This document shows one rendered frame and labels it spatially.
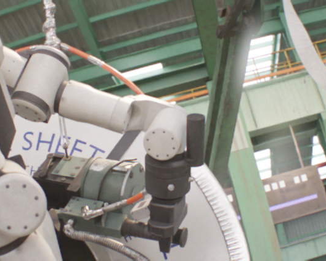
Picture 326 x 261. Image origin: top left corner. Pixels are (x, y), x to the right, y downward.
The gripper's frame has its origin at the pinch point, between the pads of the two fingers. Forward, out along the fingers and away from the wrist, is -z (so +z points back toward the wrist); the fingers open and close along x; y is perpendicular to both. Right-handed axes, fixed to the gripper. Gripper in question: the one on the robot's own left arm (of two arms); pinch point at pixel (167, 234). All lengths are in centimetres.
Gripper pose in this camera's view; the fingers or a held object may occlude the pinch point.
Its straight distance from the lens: 121.7
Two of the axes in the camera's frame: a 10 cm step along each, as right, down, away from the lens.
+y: -9.5, -1.2, 2.9
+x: 3.2, -3.7, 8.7
